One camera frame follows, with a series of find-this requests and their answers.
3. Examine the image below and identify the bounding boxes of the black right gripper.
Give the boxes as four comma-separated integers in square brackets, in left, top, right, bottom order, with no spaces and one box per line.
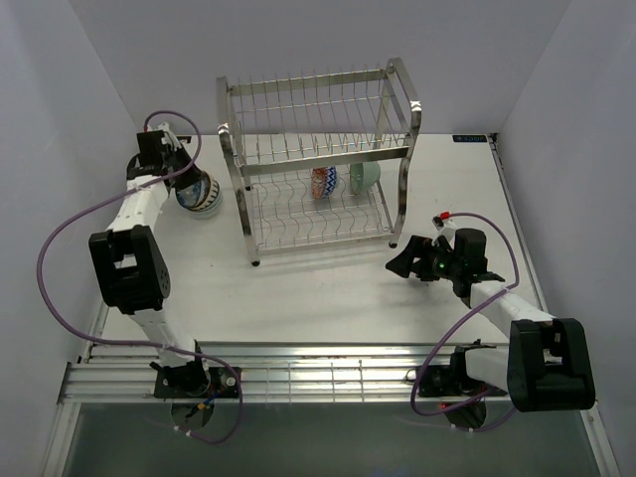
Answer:
[385,236,462,282]

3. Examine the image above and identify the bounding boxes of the blue patterned white bowl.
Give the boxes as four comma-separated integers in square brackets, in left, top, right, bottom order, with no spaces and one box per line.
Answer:
[176,174,214,212]

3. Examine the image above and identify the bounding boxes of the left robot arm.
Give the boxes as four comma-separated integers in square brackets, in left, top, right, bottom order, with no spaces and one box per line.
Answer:
[88,122,222,398]

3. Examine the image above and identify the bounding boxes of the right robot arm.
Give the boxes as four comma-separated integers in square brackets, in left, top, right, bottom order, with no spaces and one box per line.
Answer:
[386,228,596,412]

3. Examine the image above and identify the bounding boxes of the stainless steel dish rack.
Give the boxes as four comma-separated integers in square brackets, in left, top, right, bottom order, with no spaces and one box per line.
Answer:
[216,58,422,265]

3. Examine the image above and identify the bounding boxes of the pale green bowl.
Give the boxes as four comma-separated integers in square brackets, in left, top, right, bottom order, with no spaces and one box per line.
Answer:
[349,161,382,195]

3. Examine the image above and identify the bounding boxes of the red blue zigzag bowl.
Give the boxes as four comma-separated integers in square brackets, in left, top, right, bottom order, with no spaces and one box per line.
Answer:
[311,166,338,200]

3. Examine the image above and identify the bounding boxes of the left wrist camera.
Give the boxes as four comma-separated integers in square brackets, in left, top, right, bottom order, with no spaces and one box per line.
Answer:
[143,121,192,149]

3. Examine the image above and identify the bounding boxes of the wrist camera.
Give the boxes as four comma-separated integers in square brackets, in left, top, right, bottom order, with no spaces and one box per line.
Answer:
[432,212,458,245]
[143,121,192,149]

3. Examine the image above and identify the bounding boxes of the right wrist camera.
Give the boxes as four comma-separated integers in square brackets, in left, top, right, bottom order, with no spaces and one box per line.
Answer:
[432,212,458,245]

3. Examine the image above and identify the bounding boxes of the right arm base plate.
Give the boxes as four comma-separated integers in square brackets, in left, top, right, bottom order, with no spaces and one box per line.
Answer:
[414,339,506,429]

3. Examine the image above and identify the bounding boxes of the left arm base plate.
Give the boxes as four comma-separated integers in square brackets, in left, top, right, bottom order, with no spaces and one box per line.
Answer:
[152,365,241,399]

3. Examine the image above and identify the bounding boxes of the aluminium frame rail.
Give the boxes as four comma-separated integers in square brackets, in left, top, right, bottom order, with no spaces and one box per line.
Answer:
[59,343,430,404]

